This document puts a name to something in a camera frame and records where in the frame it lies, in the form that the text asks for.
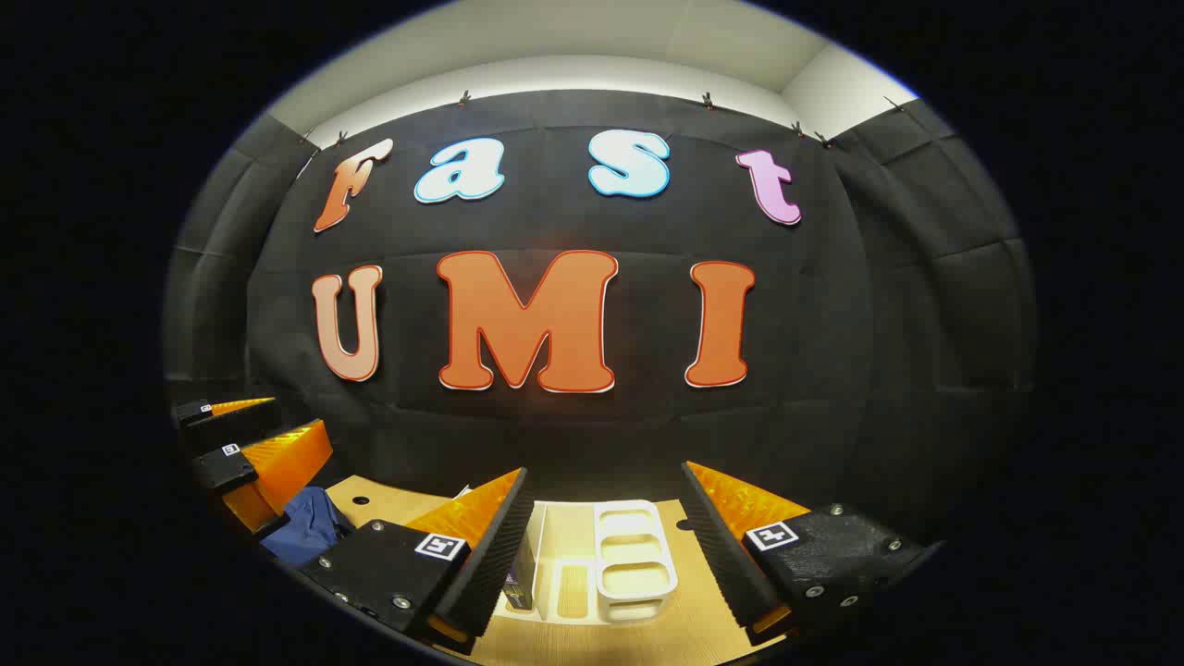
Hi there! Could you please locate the blue schoolbag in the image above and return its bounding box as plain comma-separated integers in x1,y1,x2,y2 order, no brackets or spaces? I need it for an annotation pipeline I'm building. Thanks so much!
262,487,357,568

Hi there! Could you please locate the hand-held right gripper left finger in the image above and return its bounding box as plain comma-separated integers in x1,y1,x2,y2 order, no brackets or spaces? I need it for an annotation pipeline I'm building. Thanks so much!
301,467,536,656

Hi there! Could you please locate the blue cover book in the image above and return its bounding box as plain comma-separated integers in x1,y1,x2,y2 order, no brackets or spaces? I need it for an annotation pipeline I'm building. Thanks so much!
504,504,545,612

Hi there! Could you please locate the white bookshelf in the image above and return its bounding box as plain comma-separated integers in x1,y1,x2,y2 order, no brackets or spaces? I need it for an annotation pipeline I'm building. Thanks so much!
499,499,681,626

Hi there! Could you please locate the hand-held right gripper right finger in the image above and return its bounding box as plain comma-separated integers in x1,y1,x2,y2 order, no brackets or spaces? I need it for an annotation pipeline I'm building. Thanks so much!
682,461,944,648

